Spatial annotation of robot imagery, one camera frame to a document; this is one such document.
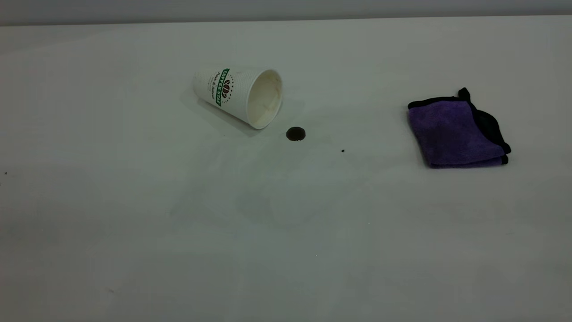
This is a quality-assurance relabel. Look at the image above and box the purple cloth with black trim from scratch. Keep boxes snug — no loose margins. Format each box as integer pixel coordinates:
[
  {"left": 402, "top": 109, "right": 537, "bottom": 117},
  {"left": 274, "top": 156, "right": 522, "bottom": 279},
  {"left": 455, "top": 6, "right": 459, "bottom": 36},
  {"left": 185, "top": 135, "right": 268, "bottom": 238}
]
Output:
[{"left": 407, "top": 87, "right": 512, "bottom": 169}]

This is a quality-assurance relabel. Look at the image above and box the white paper coffee cup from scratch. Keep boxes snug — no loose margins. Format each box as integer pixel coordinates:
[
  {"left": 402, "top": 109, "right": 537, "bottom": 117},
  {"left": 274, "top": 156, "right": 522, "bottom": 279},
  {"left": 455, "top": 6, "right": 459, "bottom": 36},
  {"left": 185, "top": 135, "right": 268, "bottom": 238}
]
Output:
[{"left": 193, "top": 66, "right": 284, "bottom": 130}]

